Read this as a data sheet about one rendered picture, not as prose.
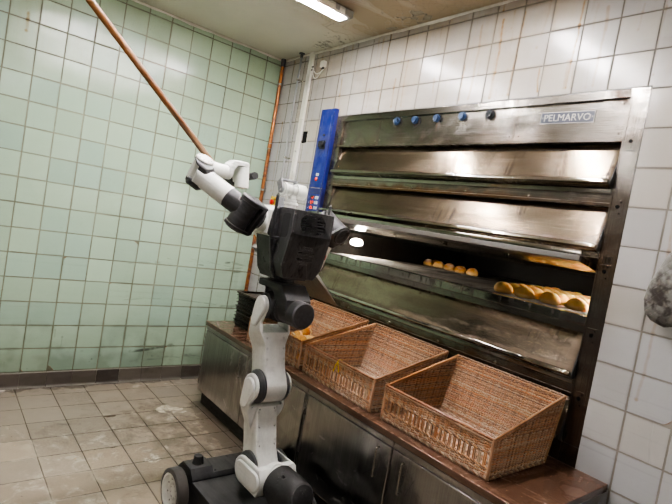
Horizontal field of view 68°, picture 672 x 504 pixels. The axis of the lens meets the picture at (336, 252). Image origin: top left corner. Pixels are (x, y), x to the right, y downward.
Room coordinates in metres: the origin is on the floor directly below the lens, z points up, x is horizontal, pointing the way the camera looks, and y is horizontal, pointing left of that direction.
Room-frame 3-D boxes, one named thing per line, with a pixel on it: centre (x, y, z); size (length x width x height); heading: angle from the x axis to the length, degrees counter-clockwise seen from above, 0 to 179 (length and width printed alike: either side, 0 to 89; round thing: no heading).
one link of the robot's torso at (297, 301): (2.15, 0.17, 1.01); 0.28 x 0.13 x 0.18; 40
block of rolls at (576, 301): (2.55, -1.18, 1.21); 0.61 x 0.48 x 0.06; 129
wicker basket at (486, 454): (2.07, -0.66, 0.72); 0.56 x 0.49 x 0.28; 39
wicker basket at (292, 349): (2.99, 0.09, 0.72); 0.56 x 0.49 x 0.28; 40
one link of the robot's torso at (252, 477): (2.10, 0.14, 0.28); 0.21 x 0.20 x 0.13; 40
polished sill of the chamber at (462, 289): (2.74, -0.49, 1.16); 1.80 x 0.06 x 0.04; 39
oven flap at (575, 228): (2.72, -0.48, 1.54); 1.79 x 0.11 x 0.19; 39
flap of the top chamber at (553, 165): (2.72, -0.48, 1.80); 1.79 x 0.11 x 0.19; 39
